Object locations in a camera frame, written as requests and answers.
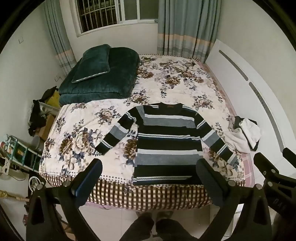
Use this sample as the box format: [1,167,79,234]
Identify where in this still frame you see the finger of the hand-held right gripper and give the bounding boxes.
[253,152,284,184]
[282,147,296,168]

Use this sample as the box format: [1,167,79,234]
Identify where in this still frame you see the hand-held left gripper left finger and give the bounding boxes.
[26,159,103,241]

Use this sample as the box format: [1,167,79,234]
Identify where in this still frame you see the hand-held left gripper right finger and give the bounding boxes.
[196,159,270,241]

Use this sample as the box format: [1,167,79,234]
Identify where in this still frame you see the striped knit sweater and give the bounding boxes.
[95,103,238,186]

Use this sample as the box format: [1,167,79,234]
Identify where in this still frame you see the black clothes pile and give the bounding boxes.
[28,86,58,137]

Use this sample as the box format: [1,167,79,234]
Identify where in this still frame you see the pink mattress sheet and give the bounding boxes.
[196,59,255,186]

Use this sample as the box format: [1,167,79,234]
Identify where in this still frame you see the pale pink cloth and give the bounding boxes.
[223,128,251,154]

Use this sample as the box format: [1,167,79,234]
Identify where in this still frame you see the white cloth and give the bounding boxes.
[239,118,262,147]

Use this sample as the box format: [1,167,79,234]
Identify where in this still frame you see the white round object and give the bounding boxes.
[29,176,46,193]

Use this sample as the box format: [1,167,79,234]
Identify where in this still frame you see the dark cloth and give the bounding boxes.
[232,116,258,149]

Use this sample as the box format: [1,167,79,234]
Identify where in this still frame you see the floral bedsheet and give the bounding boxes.
[39,54,245,186]

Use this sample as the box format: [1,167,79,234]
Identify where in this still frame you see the person's legs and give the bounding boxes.
[120,211,200,241]

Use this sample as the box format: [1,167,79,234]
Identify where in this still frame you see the green storage rack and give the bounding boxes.
[0,134,43,172]

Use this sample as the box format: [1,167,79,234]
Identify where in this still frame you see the cardboard box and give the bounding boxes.
[38,114,56,141]

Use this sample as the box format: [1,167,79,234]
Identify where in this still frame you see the white headboard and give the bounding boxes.
[205,39,296,164]

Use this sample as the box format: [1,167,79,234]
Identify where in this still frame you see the yellow bag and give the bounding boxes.
[45,91,61,108]

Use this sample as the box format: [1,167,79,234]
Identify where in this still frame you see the dark green folded quilt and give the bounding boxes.
[58,46,140,107]

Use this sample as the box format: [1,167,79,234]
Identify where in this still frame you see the dark green pillow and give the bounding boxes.
[71,44,112,83]

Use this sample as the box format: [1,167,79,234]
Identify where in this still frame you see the narrow grey-blue curtain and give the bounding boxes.
[43,0,77,75]

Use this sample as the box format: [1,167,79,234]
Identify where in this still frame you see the wide grey-blue curtain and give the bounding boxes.
[157,0,223,63]

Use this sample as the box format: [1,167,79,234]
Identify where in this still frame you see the barred window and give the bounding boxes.
[75,0,160,37]

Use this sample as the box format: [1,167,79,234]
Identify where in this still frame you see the yellow rope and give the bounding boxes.
[0,189,26,202]

